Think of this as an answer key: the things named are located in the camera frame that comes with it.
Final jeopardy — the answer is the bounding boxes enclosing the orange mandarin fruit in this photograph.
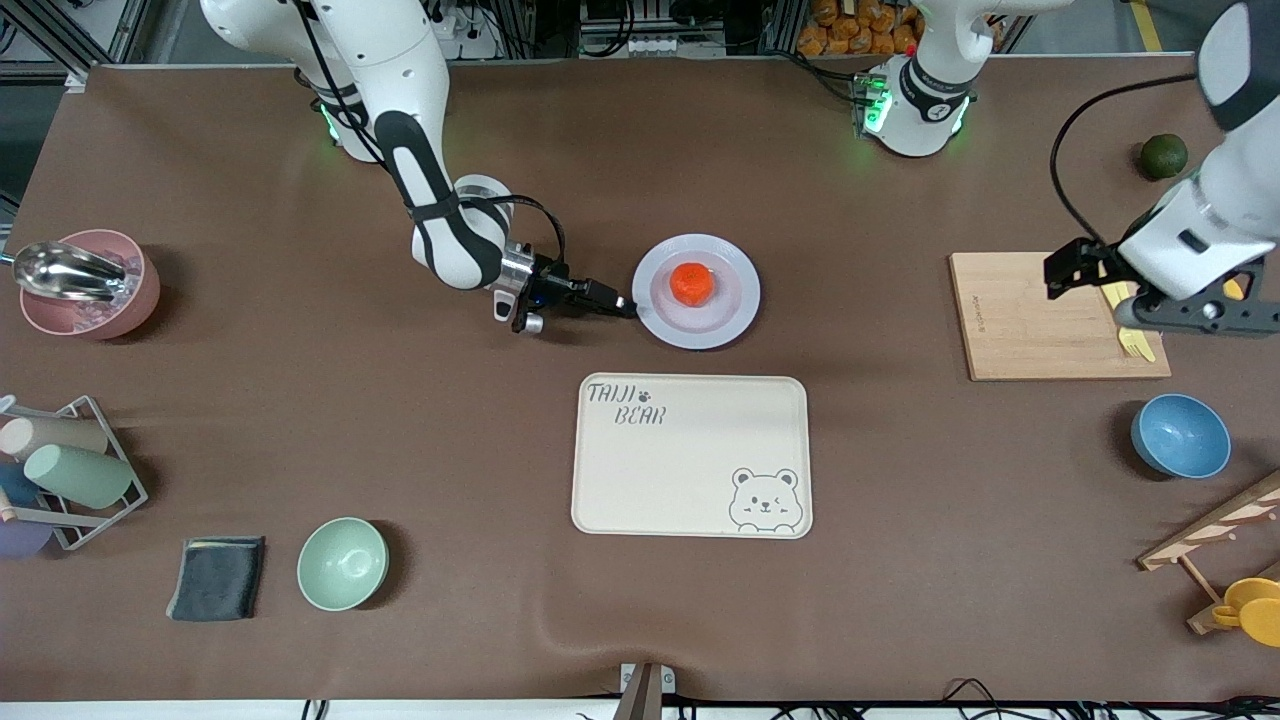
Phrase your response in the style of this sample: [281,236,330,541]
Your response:
[669,262,715,307]

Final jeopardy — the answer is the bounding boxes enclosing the pale lilac round plate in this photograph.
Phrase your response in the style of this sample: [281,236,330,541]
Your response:
[632,233,761,351]

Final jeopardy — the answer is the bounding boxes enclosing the wooden cutting board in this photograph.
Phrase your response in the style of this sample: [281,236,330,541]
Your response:
[948,251,1172,382]

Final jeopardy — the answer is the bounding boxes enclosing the yellow plastic fork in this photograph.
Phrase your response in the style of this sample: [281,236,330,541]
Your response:
[1098,280,1146,359]

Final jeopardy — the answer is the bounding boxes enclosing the dark green lime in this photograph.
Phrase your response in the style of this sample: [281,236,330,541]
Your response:
[1141,133,1189,181]

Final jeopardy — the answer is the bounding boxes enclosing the cream bear print tray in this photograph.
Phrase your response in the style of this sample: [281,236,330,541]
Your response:
[571,373,813,540]

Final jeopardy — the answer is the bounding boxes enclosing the blue bowl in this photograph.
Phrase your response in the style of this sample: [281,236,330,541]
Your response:
[1130,393,1232,480]

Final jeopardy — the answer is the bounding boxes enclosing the white socket bar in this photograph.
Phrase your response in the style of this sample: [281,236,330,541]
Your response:
[620,35,726,58]

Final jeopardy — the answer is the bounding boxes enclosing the white power strip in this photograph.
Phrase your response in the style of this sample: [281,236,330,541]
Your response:
[430,0,501,59]

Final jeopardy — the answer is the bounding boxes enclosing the wooden drying rack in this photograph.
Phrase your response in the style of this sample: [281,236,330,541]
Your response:
[1138,470,1280,636]

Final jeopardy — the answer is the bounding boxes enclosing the crate of orange fruit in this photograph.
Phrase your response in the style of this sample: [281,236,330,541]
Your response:
[797,0,926,58]

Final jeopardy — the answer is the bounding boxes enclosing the mint green bowl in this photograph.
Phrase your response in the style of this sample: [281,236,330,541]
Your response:
[297,517,389,612]

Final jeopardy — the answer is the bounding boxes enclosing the brown table mat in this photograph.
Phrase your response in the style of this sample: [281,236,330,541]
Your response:
[0,55,1280,703]

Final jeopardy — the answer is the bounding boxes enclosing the yellow plastic cup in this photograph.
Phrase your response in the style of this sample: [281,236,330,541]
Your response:
[1212,577,1280,648]

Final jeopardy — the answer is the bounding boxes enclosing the dark grey folded cloth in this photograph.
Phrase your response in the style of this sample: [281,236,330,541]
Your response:
[166,536,267,623]

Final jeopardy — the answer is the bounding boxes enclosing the pink bowl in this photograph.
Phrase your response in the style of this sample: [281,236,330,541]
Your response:
[20,229,161,341]

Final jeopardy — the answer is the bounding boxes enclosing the shiny metal scoop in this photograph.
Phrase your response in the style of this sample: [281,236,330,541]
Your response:
[0,241,131,303]

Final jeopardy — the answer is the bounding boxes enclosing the pale green cup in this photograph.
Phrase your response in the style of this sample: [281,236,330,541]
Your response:
[23,443,136,510]

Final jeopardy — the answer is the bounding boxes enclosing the beige cup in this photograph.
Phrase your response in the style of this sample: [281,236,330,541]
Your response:
[0,415,109,461]

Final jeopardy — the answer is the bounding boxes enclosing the blue cup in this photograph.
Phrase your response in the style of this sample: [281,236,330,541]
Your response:
[0,462,41,508]

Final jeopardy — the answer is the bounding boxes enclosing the purple cup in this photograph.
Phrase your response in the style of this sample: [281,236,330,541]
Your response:
[0,520,53,559]

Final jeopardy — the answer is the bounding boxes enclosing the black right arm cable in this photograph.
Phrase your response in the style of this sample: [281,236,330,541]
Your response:
[455,193,569,276]

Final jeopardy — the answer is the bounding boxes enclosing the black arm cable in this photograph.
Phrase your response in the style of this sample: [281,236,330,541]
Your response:
[455,193,569,276]
[1048,72,1201,251]

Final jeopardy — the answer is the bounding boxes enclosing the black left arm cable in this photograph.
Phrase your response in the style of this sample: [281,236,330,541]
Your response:
[1048,72,1201,251]

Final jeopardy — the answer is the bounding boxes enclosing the grey metal camera bracket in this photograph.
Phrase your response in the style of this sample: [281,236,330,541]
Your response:
[612,662,676,720]

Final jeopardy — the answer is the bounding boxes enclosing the grey wire cup rack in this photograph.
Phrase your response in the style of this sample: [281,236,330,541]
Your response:
[0,395,149,551]

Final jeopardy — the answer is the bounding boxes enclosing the aluminium frame post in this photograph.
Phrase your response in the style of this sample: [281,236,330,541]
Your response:
[0,0,151,93]

